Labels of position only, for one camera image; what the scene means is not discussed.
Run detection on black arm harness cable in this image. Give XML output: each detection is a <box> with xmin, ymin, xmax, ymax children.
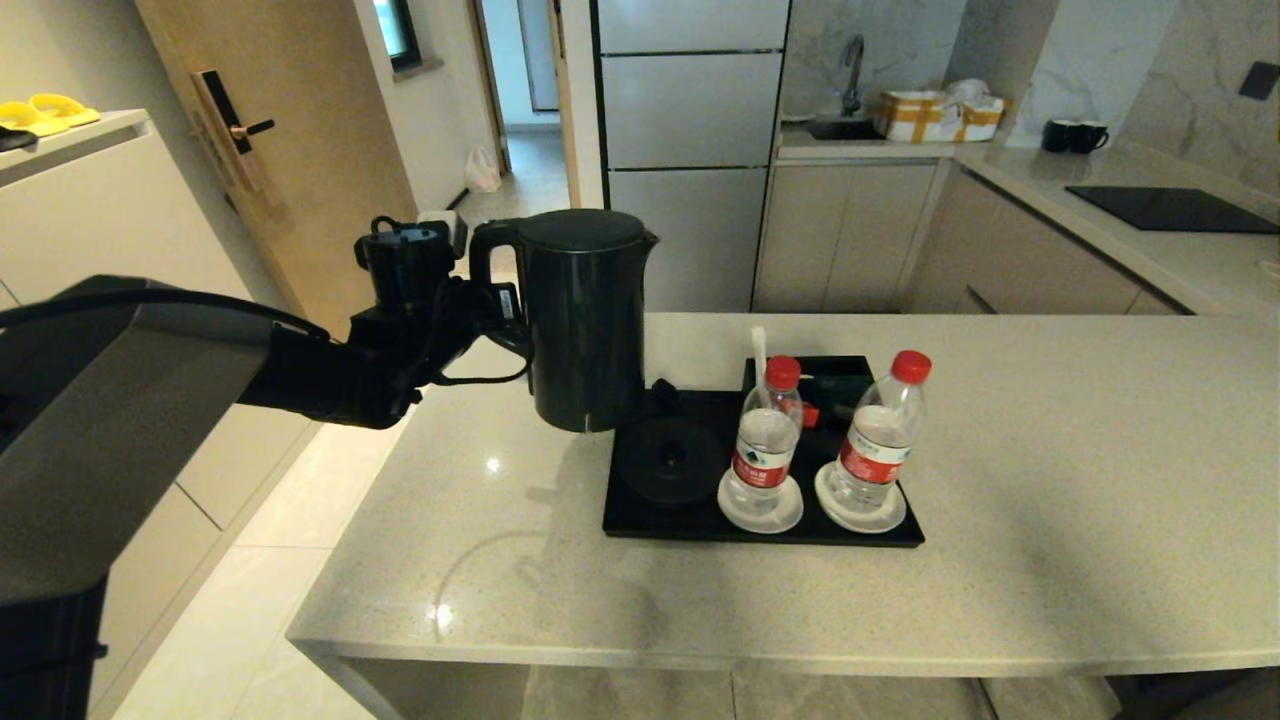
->
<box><xmin>0</xmin><ymin>288</ymin><xmax>331</xmax><ymax>343</ymax></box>

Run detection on silver refrigerator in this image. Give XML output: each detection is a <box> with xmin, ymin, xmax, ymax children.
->
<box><xmin>592</xmin><ymin>0</ymin><xmax>791</xmax><ymax>313</ymax></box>

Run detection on wooden room door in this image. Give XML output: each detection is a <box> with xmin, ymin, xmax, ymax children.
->
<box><xmin>137</xmin><ymin>0</ymin><xmax>419</xmax><ymax>336</ymax></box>

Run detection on chrome kitchen faucet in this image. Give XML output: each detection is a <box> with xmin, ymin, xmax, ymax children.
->
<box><xmin>842</xmin><ymin>35</ymin><xmax>867</xmax><ymax>117</ymax></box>

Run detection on yellow white box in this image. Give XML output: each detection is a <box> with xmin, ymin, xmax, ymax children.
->
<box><xmin>875</xmin><ymin>90</ymin><xmax>1005</xmax><ymax>144</ymax></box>

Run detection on narrow wooden door panel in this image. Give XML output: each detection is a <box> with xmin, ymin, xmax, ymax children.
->
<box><xmin>546</xmin><ymin>0</ymin><xmax>585</xmax><ymax>211</ymax></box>

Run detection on black door lock handle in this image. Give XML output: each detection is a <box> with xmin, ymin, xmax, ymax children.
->
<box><xmin>192</xmin><ymin>69</ymin><xmax>276</xmax><ymax>193</ymax></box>

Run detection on beige kitchen base cabinets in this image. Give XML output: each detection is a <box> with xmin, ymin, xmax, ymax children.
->
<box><xmin>755</xmin><ymin>156</ymin><xmax>1191</xmax><ymax>316</ymax></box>

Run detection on red cap water bottle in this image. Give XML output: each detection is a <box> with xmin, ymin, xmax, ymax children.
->
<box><xmin>727</xmin><ymin>355</ymin><xmax>805</xmax><ymax>517</ymax></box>
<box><xmin>826</xmin><ymin>350</ymin><xmax>933</xmax><ymax>516</ymax></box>

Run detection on white round saucer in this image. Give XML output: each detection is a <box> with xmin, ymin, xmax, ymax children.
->
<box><xmin>815</xmin><ymin>462</ymin><xmax>909</xmax><ymax>534</ymax></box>
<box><xmin>716</xmin><ymin>470</ymin><xmax>805</xmax><ymax>535</ymax></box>

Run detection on black rectangular serving tray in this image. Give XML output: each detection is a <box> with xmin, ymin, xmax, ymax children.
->
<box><xmin>602</xmin><ymin>356</ymin><xmax>926</xmax><ymax>548</ymax></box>

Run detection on black round kettle base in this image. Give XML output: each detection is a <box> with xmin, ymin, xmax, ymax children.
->
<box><xmin>615</xmin><ymin>418</ymin><xmax>728</xmax><ymax>507</ymax></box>

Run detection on black induction cooktop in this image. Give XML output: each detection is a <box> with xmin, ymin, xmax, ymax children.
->
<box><xmin>1065</xmin><ymin>185</ymin><xmax>1280</xmax><ymax>235</ymax></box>

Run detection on beige tall cabinet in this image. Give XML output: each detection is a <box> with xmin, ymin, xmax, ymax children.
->
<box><xmin>0</xmin><ymin>109</ymin><xmax>321</xmax><ymax>720</ymax></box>

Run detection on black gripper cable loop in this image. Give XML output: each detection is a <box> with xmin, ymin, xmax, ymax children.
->
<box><xmin>370</xmin><ymin>215</ymin><xmax>532</xmax><ymax>387</ymax></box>

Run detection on dark window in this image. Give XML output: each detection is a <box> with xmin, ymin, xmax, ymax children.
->
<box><xmin>375</xmin><ymin>0</ymin><xmax>423</xmax><ymax>73</ymax></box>

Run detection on black box with sachets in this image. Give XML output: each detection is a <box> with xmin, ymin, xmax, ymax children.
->
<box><xmin>742</xmin><ymin>356</ymin><xmax>876</xmax><ymax>467</ymax></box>

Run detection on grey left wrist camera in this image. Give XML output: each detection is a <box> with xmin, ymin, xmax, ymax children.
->
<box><xmin>418</xmin><ymin>210</ymin><xmax>470</xmax><ymax>259</ymax></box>

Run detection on black electric kettle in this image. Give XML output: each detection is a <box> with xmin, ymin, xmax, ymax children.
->
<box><xmin>468</xmin><ymin>209</ymin><xmax>660</xmax><ymax>434</ymax></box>

